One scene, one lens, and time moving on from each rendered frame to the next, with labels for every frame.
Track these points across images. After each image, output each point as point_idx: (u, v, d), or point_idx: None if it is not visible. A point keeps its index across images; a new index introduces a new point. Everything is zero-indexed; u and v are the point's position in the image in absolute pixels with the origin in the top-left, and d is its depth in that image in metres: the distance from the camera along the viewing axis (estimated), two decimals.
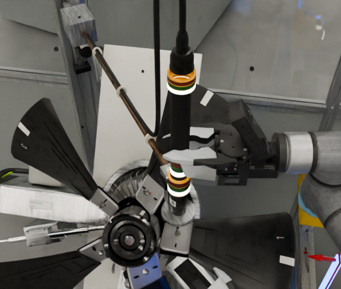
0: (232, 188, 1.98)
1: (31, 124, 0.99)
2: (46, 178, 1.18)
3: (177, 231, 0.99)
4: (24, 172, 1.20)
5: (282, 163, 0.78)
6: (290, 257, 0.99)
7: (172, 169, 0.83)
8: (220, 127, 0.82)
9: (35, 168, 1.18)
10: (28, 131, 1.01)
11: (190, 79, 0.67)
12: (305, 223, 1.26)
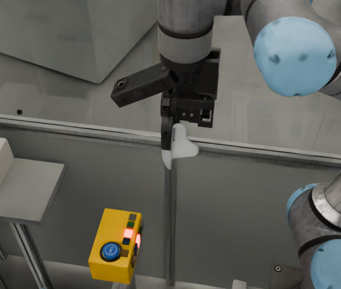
0: (101, 219, 1.87)
1: None
2: None
3: None
4: None
5: (173, 67, 0.63)
6: None
7: None
8: None
9: None
10: None
11: None
12: (97, 278, 1.15)
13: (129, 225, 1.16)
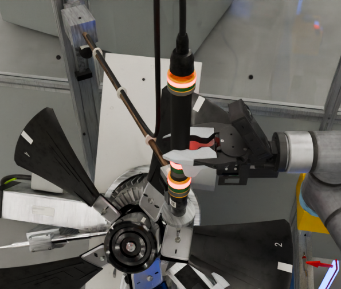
0: (232, 191, 2.00)
1: (207, 113, 0.96)
2: (49, 184, 1.20)
3: (178, 234, 1.00)
4: (27, 179, 1.22)
5: (282, 162, 0.78)
6: None
7: (172, 170, 0.83)
8: (220, 127, 0.82)
9: (38, 175, 1.20)
10: (198, 109, 0.98)
11: (190, 81, 0.67)
12: (303, 229, 1.28)
13: None
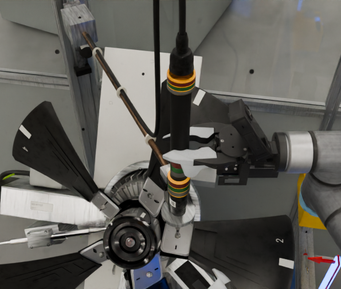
0: (232, 189, 1.99)
1: (208, 107, 0.95)
2: (47, 180, 1.19)
3: (177, 234, 1.00)
4: (26, 175, 1.21)
5: (282, 162, 0.78)
6: None
7: (172, 170, 0.83)
8: (220, 127, 0.82)
9: (36, 171, 1.19)
10: (199, 103, 0.96)
11: (190, 80, 0.67)
12: (304, 225, 1.27)
13: None
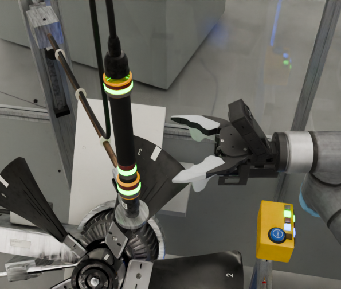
0: (208, 213, 2.12)
1: (163, 163, 1.08)
2: (26, 219, 1.31)
3: (134, 234, 1.01)
4: (7, 213, 1.33)
5: (282, 162, 0.78)
6: None
7: (120, 172, 0.83)
8: (227, 124, 0.82)
9: None
10: (155, 159, 1.09)
11: (125, 84, 0.67)
12: (261, 257, 1.39)
13: (287, 213, 1.40)
